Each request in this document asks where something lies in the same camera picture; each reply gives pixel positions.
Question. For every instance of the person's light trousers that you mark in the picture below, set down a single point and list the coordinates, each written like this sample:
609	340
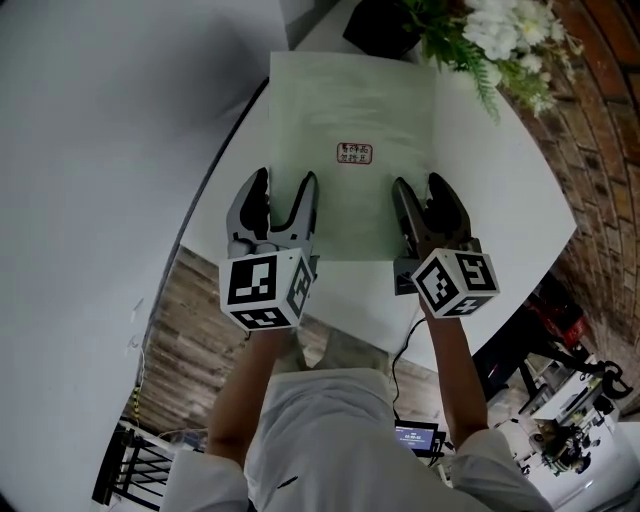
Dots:
345	350

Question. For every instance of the black screen device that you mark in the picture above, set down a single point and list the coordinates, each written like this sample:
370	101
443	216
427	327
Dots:
417	436

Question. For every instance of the black metal rack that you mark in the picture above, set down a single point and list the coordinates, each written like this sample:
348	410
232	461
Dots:
132	465

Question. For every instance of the person's right forearm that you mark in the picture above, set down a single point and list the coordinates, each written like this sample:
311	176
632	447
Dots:
457	380

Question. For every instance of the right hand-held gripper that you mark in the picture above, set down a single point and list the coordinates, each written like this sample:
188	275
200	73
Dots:
455	285

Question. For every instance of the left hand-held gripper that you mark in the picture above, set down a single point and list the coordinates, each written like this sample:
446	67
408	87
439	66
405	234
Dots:
255	290

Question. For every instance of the pale green cloth sheet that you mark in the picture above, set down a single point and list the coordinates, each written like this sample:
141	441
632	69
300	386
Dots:
350	115

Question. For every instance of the cluttered equipment cart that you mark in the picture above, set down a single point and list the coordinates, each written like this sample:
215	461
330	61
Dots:
570	420

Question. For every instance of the person's left forearm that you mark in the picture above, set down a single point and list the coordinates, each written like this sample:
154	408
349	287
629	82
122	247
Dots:
245	395

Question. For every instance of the red box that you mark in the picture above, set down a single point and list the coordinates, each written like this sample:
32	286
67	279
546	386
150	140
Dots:
557	320

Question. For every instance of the person's white shirt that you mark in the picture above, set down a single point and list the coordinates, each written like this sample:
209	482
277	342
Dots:
350	450

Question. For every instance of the white artificial flowers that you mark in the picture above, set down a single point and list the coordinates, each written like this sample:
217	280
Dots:
505	35

